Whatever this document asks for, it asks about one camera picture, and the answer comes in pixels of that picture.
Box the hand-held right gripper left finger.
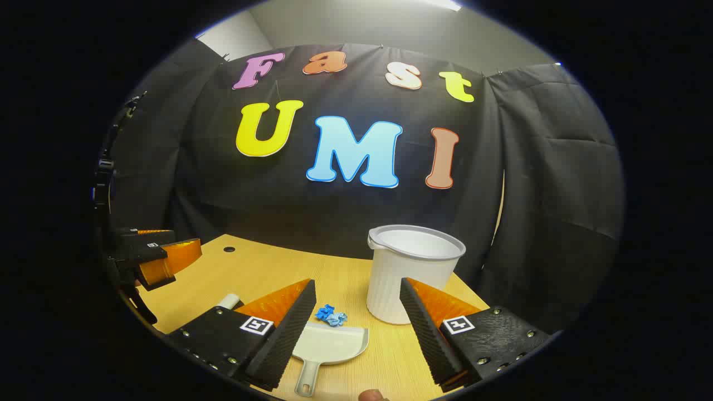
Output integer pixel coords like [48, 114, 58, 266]
[166, 278, 317, 392]

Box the white ribbed garbage bin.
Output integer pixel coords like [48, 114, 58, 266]
[367, 224, 467, 325]

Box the grey plastic dustpan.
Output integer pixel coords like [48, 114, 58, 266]
[292, 322, 369, 398]

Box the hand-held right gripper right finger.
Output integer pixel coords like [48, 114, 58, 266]
[399, 277, 553, 394]

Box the wooden desktop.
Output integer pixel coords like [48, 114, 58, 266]
[136, 234, 491, 401]

